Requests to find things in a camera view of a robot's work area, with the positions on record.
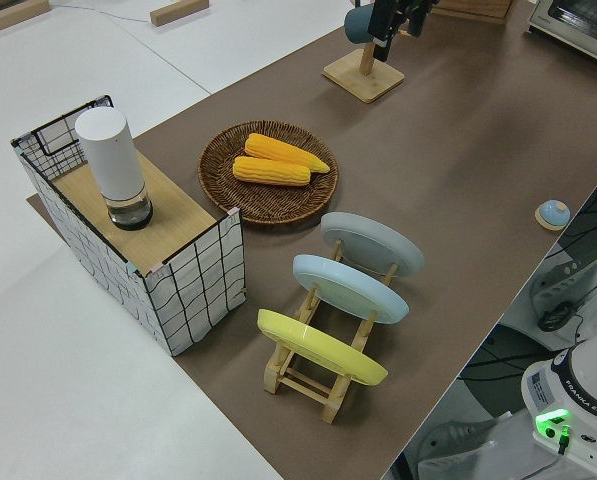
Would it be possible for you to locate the wooden mug tree stand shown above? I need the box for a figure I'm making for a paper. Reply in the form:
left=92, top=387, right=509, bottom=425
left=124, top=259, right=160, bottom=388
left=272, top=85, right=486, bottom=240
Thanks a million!
left=322, top=29, right=406, bottom=105

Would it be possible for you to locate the yellow corn cob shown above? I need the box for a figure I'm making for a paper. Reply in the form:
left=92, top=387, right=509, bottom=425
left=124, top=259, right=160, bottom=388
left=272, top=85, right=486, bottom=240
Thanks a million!
left=244, top=132, right=332, bottom=175
left=232, top=156, right=313, bottom=188

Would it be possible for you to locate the wire grid box wooden shelf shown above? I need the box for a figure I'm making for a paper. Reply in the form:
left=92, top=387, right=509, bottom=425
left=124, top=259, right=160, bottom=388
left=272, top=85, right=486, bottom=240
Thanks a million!
left=10, top=94, right=247, bottom=357

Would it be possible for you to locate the wooden plate rack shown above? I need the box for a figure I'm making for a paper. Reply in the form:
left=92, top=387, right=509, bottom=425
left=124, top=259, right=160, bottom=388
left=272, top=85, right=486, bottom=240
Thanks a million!
left=262, top=239, right=399, bottom=425

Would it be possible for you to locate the dark blue mug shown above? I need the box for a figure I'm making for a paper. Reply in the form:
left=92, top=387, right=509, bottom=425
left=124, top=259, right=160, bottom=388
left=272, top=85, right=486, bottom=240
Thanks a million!
left=344, top=7, right=379, bottom=46

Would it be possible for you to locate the white power strip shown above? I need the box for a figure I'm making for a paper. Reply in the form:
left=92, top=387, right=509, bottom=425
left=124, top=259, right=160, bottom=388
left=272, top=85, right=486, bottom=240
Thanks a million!
left=530, top=249, right=597, bottom=314

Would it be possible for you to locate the light blue plate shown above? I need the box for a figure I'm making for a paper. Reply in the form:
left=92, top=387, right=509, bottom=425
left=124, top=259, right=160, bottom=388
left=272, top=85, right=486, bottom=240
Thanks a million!
left=292, top=254, right=410, bottom=326

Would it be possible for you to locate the grey plate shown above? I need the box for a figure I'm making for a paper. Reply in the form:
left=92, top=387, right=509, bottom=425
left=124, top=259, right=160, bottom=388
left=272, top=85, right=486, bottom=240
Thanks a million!
left=320, top=211, right=425, bottom=280

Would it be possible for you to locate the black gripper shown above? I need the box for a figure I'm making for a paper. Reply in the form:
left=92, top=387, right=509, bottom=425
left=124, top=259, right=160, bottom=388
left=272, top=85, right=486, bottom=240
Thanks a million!
left=369, top=0, right=439, bottom=62

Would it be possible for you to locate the yellow plate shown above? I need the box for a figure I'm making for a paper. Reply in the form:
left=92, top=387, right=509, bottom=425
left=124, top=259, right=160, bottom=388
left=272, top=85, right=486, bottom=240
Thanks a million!
left=256, top=308, right=389, bottom=386

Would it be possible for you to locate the white toaster oven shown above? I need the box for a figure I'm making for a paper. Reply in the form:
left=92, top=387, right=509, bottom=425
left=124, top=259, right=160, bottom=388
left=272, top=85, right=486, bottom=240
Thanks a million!
left=527, top=0, right=597, bottom=66

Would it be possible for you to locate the small blue bell button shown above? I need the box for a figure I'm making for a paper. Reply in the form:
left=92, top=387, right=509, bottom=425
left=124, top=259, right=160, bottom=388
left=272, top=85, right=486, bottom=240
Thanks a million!
left=535, top=199, right=572, bottom=231

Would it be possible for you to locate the round brown wicker tray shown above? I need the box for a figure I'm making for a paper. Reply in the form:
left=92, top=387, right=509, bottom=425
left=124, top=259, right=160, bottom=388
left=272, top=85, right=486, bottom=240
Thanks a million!
left=198, top=119, right=340, bottom=226

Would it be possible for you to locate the light wooden block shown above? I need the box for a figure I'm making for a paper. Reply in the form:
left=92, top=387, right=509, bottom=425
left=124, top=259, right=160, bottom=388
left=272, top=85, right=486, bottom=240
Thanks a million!
left=0, top=0, right=52, bottom=35
left=149, top=0, right=210, bottom=27

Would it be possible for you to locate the brown table mat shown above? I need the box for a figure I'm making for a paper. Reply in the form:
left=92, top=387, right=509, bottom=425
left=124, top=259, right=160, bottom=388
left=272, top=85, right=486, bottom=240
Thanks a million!
left=26, top=0, right=597, bottom=480

